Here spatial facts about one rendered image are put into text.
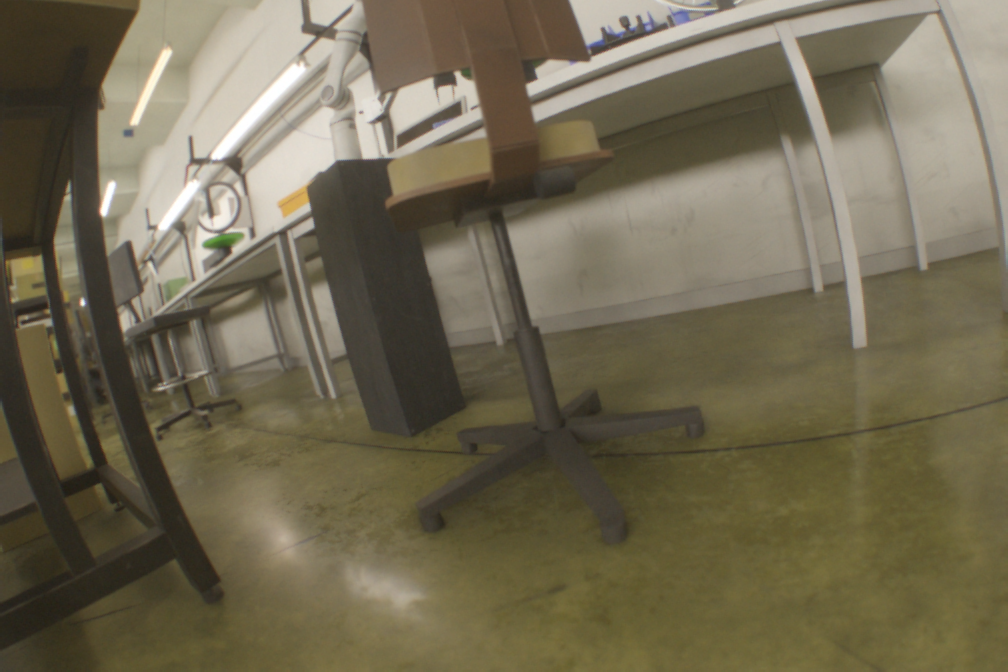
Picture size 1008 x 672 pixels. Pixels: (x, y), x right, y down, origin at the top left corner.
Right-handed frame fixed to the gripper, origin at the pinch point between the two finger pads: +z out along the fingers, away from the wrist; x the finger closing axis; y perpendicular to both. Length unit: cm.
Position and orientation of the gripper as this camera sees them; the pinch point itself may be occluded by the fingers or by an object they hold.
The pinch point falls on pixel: (447, 103)
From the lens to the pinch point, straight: 156.0
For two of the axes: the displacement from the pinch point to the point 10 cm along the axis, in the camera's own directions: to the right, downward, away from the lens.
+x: 9.4, -2.6, 2.1
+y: 3.1, 4.5, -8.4
